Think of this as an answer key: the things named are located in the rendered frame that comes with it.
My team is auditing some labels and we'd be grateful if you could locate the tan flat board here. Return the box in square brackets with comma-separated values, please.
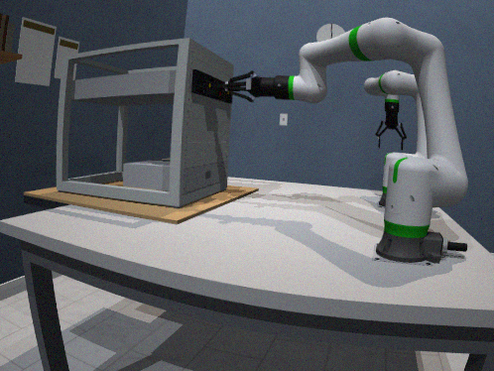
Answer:
[24, 185, 259, 224]

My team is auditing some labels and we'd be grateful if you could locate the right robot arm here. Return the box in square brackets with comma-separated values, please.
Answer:
[364, 70, 427, 206]

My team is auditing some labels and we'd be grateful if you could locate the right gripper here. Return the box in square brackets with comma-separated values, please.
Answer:
[375, 111, 407, 150]

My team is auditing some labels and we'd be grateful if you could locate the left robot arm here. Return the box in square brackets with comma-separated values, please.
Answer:
[274, 18, 468, 263]

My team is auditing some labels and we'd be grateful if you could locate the grey metal rack frame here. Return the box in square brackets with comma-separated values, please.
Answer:
[57, 38, 234, 208]

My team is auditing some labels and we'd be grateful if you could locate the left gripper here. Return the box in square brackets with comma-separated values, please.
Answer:
[211, 70, 275, 102]

